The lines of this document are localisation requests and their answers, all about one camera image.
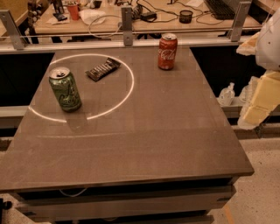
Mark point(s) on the black round container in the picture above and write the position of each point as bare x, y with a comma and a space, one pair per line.
185, 16

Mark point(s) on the red cup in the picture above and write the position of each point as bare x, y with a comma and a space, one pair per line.
73, 9

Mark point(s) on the dark snack bar wrapper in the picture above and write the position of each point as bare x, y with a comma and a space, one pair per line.
102, 70

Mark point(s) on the metal bracket post right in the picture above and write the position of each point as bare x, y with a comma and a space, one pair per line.
239, 20

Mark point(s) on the black power adapter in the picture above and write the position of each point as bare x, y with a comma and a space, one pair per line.
148, 16

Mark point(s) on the black keyboard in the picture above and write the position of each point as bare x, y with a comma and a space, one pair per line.
220, 10

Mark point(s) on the green soda can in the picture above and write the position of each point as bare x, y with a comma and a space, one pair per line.
64, 87

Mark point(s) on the metal bracket post left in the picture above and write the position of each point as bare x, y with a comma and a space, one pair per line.
15, 36

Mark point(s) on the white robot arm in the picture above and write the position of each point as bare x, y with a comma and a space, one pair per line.
268, 45

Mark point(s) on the white crumpled paper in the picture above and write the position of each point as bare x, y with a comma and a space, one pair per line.
90, 17

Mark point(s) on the metal bracket post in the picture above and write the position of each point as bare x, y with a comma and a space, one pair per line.
15, 36
239, 20
127, 25

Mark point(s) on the grey drawer cabinet front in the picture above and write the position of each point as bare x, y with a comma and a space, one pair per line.
127, 204

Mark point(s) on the metal bracket post centre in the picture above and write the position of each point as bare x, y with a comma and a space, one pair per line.
127, 25

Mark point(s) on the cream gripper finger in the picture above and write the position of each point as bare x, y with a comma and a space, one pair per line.
249, 46
263, 98

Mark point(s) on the red coke can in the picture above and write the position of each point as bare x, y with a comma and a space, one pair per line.
167, 51

